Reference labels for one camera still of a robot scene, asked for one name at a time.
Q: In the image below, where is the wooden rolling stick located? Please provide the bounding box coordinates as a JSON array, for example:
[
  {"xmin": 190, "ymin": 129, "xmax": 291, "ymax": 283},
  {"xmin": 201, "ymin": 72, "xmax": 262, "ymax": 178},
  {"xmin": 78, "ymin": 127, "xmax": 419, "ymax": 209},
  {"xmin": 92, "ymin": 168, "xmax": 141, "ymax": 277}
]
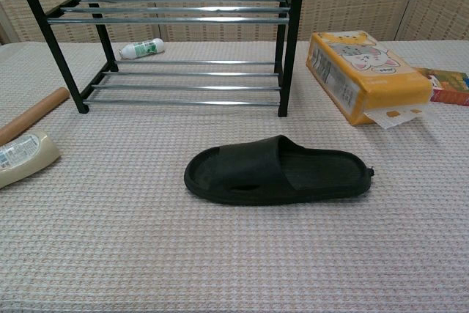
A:
[{"xmin": 0, "ymin": 87, "xmax": 70, "ymax": 147}]

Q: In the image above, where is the colourful orange snack box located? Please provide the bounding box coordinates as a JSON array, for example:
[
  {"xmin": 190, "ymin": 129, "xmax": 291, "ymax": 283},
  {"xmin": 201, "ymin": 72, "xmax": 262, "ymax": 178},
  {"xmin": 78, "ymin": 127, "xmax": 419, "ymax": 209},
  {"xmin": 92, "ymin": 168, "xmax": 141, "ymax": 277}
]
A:
[{"xmin": 417, "ymin": 67, "xmax": 469, "ymax": 107}]

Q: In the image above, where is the pink checked tablecloth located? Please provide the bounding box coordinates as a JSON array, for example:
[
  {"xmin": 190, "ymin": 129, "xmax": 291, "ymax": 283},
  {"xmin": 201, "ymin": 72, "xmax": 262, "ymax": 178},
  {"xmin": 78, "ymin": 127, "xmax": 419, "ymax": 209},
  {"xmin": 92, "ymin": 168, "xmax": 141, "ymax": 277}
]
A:
[{"xmin": 0, "ymin": 40, "xmax": 469, "ymax": 313}]

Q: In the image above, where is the black metal shoe rack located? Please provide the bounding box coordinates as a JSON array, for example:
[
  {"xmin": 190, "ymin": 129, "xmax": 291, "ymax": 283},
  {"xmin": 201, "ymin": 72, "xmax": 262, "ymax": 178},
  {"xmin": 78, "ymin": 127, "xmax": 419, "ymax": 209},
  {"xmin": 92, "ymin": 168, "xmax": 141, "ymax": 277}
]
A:
[{"xmin": 7, "ymin": 0, "xmax": 308, "ymax": 118}]

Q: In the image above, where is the yellow cat tissue pack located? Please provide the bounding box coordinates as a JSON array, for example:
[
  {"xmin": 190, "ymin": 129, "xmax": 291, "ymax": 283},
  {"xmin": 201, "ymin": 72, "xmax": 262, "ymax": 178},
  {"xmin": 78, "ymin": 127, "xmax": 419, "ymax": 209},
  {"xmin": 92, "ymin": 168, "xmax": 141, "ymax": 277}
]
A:
[{"xmin": 306, "ymin": 30, "xmax": 434, "ymax": 130}]

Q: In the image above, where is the black rubber slipper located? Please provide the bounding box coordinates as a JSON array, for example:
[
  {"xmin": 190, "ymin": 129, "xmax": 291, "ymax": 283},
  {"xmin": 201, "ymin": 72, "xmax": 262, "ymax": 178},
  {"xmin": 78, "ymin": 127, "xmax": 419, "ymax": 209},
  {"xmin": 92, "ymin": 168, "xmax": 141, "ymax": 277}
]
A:
[{"xmin": 182, "ymin": 134, "xmax": 376, "ymax": 207}]

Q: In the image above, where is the cream squeeze sauce bottle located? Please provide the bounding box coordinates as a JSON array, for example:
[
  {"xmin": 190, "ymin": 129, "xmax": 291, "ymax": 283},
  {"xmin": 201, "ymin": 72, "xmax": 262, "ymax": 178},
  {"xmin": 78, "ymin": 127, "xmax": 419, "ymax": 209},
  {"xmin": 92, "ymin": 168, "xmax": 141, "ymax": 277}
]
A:
[{"xmin": 0, "ymin": 130, "xmax": 62, "ymax": 190}]

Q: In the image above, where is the small white green bottle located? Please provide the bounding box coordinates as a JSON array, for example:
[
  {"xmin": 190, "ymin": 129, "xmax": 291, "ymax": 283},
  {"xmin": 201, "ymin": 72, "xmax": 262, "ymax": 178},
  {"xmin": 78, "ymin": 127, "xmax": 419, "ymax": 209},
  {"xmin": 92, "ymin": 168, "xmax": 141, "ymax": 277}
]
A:
[{"xmin": 119, "ymin": 37, "xmax": 165, "ymax": 60}]

